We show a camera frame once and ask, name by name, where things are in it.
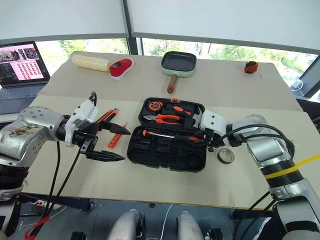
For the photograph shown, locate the black orange claw hammer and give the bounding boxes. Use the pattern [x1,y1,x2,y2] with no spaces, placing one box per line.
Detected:
[164,101,205,130]

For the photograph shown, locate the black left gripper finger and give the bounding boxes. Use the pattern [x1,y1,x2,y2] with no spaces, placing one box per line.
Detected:
[86,149,126,163]
[101,121,132,136]

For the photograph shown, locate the pale yellow plastic bottle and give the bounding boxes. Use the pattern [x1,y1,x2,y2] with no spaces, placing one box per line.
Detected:
[71,54,112,73]

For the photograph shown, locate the small red black object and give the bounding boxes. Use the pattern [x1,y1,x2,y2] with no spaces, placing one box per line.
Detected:
[244,60,260,74]

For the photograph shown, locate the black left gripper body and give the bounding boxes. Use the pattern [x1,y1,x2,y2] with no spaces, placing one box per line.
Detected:
[73,120,112,160]

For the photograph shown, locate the orange black tape measure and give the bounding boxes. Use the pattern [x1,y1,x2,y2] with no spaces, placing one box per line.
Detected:
[147,99,164,112]

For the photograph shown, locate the black electrical tape roll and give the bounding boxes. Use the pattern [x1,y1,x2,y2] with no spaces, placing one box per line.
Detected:
[216,147,237,165]

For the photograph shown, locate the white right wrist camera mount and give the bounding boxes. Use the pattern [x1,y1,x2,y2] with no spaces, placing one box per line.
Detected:
[199,109,229,138]

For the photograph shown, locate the black table frame bar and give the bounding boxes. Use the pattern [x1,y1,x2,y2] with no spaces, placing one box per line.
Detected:
[19,192,95,212]

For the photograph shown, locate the silver rounded robot leg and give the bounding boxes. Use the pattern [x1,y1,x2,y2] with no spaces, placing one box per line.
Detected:
[175,211,205,240]
[106,209,146,240]

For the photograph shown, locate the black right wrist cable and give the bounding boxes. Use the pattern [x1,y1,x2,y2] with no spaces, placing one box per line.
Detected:
[207,124,295,161]

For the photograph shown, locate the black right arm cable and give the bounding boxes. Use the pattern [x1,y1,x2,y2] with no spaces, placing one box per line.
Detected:
[232,191,272,240]
[246,199,278,240]

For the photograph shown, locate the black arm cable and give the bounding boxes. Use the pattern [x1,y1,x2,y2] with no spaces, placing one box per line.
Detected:
[29,137,88,237]
[44,139,62,221]
[246,199,278,240]
[232,191,272,240]

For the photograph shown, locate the red white oval gadget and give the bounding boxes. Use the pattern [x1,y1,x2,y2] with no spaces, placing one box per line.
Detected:
[109,57,135,81]

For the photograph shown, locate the small orange tester screwdriver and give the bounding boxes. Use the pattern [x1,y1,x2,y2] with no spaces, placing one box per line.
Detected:
[107,121,129,149]

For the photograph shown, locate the white power adapter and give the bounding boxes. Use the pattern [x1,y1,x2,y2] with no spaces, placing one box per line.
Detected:
[290,79,304,91]

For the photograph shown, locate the thin white cable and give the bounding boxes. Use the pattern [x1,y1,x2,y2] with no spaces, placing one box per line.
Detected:
[159,204,174,240]

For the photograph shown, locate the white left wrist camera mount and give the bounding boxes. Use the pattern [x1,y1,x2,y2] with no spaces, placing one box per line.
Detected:
[64,98,100,148]

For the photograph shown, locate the black handled screwdriver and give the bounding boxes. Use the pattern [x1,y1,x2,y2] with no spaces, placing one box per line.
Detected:
[141,129,201,144]

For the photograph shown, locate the open laptop computer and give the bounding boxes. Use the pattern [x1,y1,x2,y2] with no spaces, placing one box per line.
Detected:
[0,40,52,115]

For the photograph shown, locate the white roller blind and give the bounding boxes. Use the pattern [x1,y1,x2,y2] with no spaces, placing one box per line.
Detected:
[0,0,130,41]
[126,0,320,55]

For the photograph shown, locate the orange handled pliers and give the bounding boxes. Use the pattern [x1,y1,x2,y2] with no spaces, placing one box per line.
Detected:
[142,113,181,125]

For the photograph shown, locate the green square pan wooden handle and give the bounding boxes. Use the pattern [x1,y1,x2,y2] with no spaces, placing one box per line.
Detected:
[160,50,198,95]

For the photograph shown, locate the grey window frame post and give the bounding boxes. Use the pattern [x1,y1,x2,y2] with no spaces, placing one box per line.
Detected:
[121,0,144,56]

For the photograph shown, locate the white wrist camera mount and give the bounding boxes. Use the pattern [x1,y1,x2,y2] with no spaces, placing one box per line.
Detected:
[64,98,100,148]
[199,109,229,138]

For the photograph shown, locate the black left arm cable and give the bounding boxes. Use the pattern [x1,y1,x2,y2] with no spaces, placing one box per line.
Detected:
[44,139,62,221]
[29,137,88,237]

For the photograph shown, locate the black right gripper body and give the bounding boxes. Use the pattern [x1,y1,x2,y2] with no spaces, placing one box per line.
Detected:
[203,127,222,152]

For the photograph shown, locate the orange black utility knife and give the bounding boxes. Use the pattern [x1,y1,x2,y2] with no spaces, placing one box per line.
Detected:
[95,108,121,126]

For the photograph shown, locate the black plastic tool case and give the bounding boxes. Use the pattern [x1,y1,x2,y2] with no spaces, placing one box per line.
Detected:
[126,97,208,174]

